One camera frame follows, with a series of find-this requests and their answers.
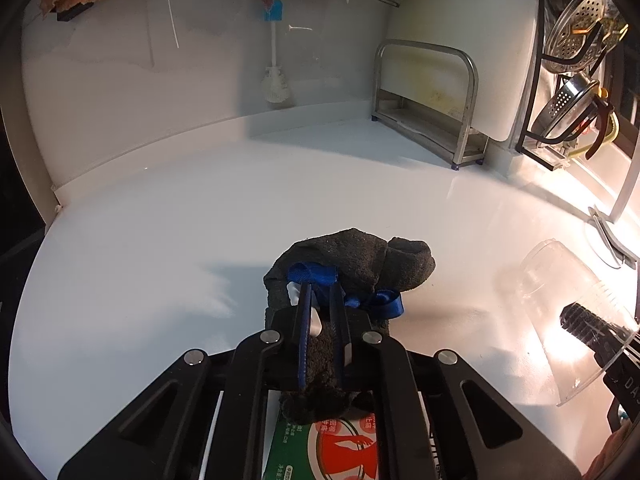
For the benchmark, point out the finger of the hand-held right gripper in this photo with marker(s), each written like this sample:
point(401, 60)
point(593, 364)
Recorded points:
point(592, 325)

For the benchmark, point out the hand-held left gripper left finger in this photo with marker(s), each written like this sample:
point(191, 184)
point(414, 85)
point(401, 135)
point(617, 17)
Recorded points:
point(304, 335)

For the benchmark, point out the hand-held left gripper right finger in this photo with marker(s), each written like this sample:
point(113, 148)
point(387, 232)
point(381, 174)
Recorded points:
point(340, 335)

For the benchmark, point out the clear plastic cup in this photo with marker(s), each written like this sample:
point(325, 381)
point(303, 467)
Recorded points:
point(550, 285)

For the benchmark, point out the dark grey cloth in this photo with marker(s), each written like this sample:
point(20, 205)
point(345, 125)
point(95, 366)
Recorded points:
point(360, 260)

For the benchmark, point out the green and white carton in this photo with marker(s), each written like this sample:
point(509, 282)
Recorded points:
point(340, 452)

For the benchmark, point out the white stand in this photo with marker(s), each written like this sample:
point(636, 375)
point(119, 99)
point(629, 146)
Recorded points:
point(627, 195)

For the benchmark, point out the metal colander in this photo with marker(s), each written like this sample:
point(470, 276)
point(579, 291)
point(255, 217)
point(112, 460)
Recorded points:
point(562, 105)

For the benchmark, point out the metal board rack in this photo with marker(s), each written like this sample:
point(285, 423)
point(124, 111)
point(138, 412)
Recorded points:
point(470, 110)

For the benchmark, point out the white dish brush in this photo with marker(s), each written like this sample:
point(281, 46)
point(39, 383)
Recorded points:
point(274, 85)

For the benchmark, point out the metal steamer basket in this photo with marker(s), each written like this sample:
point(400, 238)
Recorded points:
point(575, 25)

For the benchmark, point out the white cutting board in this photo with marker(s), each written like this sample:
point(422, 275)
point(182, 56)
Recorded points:
point(475, 20)

